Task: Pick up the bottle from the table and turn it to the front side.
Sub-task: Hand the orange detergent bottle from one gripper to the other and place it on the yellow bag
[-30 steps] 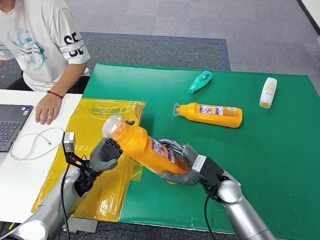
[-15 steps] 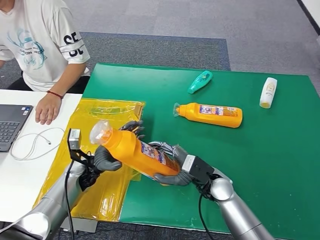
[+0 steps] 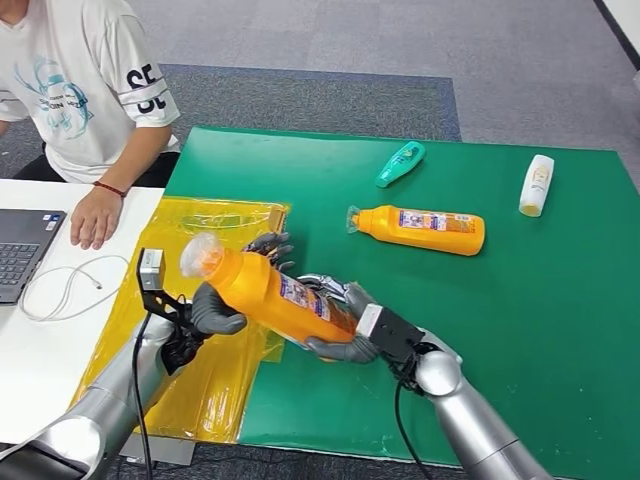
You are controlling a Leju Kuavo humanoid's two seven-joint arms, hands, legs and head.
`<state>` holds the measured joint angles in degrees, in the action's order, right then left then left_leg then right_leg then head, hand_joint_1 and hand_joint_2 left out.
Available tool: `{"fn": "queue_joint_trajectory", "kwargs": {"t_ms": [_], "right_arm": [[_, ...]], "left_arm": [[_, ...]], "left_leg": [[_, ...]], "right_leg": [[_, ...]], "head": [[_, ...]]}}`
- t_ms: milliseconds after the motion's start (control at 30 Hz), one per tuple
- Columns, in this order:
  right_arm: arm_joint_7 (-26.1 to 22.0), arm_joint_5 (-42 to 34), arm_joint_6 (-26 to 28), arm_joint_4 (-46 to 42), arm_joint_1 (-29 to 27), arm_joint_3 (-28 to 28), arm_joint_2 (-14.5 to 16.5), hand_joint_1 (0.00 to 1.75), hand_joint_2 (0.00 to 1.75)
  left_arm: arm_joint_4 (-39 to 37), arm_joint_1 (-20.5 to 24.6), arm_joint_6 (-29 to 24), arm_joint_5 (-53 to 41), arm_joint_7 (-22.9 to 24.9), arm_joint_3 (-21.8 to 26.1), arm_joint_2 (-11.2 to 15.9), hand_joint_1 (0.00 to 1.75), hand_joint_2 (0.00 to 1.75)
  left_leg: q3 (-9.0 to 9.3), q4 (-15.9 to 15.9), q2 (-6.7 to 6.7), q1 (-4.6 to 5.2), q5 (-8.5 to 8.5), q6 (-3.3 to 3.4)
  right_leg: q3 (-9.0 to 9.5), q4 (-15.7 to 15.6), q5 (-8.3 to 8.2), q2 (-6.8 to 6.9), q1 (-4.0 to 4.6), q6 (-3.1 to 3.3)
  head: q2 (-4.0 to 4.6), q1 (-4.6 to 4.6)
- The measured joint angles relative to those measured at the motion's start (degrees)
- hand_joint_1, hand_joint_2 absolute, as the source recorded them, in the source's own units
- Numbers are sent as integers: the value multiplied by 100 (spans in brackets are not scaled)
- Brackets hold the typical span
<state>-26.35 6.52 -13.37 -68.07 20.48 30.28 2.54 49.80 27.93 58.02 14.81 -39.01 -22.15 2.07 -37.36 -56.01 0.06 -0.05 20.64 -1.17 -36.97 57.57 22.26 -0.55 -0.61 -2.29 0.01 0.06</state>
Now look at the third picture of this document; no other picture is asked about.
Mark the person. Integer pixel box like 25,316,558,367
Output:
0,0,181,252

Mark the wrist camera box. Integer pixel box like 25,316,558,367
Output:
136,247,168,313
355,303,426,364

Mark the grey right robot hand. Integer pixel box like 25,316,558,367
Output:
297,273,382,365

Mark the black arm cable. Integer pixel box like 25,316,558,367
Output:
393,380,426,480
131,311,153,480

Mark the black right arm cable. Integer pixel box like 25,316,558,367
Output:
393,380,426,480

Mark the yellow film wrapped board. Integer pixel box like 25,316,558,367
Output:
69,195,292,444

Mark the white cable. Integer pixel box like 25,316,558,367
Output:
20,254,131,323

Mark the green table mat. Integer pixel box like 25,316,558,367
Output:
238,125,640,480

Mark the grey laptop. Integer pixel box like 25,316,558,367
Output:
0,208,67,305

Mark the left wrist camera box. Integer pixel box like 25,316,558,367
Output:
136,247,168,313

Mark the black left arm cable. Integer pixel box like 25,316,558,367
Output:
131,311,153,480

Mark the person's left hand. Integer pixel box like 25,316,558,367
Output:
69,187,125,252

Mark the orange bottle with clear cap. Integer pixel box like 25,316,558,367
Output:
346,204,487,257
179,231,360,362

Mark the teal bottle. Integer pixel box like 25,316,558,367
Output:
374,140,427,189

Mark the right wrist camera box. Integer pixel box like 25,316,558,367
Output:
355,303,426,364

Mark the white bottle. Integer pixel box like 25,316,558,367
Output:
518,154,555,218

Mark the red bracelet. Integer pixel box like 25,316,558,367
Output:
92,180,126,199

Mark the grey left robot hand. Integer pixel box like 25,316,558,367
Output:
189,231,296,337

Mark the dark grey floor rug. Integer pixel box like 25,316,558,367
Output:
0,63,462,180

